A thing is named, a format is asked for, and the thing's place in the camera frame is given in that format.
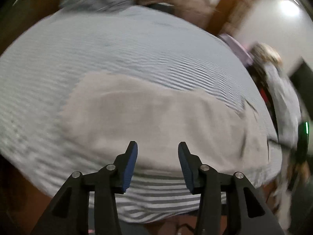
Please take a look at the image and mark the white dotted garment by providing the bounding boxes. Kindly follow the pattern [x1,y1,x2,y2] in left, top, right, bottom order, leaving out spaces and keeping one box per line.
[250,42,302,150]

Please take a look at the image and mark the grey white striped bedsheet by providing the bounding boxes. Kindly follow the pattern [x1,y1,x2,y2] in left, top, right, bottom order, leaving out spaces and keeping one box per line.
[0,4,280,223]

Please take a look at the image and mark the beige pants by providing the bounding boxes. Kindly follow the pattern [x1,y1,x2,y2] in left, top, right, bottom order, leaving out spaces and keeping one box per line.
[56,70,282,185]

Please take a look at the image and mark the lilac cloth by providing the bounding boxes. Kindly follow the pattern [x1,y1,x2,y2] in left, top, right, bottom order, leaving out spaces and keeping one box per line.
[218,33,253,67]

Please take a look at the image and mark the brown wooden door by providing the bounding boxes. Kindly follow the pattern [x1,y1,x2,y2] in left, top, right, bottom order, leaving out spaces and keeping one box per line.
[204,0,255,36]

